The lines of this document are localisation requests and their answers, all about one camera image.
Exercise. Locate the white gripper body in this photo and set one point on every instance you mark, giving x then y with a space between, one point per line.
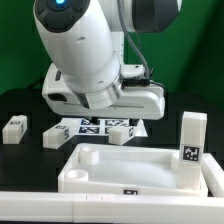
114 101

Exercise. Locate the white desk top tray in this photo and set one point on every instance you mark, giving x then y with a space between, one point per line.
125 170

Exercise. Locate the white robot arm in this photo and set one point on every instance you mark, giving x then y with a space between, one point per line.
84 39

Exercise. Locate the white marker sheet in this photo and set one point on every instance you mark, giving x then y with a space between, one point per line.
101 128

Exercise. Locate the white right fence bar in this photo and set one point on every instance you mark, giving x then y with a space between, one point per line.
214 175

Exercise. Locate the white fence bar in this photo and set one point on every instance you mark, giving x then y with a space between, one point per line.
214 175
115 209

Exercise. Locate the white front fence bar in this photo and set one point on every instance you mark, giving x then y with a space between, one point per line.
115 209

